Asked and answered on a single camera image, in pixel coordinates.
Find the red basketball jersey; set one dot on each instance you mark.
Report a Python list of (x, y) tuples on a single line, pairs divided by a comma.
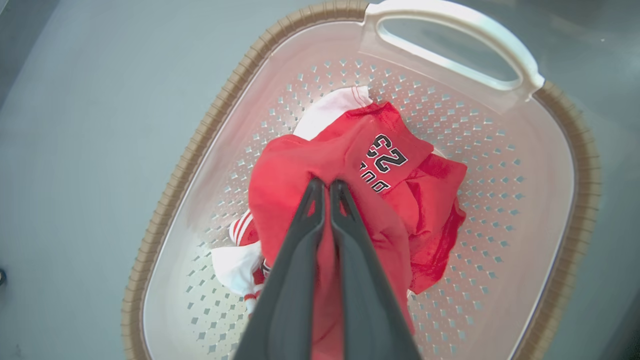
[(290, 175)]

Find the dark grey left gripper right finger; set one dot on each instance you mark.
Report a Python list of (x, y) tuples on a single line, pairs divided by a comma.
[(370, 310)]

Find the white garment with red stripes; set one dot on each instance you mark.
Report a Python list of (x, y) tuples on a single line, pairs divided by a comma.
[(330, 110)]

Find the white laundry basket brown rim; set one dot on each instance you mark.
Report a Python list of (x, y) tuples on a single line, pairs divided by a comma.
[(500, 250)]

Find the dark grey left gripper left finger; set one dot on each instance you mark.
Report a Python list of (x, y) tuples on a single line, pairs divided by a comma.
[(287, 300)]

